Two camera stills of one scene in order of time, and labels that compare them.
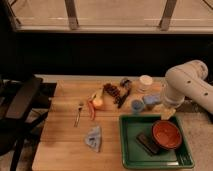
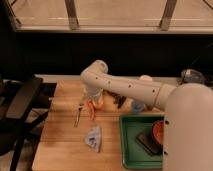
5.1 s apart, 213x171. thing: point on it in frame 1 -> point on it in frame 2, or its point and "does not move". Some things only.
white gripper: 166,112 -> 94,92
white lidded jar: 145,82 does not move
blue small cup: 137,105 does not move
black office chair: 25,103 does not move
